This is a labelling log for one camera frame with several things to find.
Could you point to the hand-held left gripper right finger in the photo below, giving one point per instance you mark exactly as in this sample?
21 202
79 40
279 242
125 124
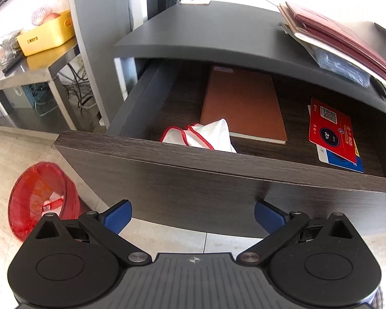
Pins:
270 218

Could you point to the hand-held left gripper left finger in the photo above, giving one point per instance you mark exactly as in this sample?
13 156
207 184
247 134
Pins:
119 216

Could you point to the wooden drawer with large knob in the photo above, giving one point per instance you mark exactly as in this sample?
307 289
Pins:
180 180

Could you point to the blue and white card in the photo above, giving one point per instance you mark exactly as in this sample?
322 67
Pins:
341 164

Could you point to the red trash bin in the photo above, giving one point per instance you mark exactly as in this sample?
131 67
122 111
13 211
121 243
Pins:
29 199

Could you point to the white cloth with red trim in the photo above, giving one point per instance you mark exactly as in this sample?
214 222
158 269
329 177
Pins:
212 135

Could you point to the red card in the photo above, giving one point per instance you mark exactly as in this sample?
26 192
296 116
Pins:
331 128

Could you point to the brown notebook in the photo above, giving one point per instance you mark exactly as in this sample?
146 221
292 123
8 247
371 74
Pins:
244 103

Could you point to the blue and white box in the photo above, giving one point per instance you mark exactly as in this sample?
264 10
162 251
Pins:
29 95

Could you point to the clear plastic packet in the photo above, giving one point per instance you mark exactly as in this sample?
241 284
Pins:
337 62

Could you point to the steel table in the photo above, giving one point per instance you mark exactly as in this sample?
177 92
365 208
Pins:
35 67

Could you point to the yellow plastic box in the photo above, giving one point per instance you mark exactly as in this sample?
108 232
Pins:
45 38

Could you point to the dark red booklet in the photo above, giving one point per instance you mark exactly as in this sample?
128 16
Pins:
341 38

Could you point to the stack of red folders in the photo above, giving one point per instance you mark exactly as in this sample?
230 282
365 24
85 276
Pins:
292 19

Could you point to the fruit in white net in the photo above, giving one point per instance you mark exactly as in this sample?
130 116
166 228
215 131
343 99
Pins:
40 15

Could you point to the grey wall panel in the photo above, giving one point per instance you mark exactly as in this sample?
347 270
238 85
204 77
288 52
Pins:
106 22

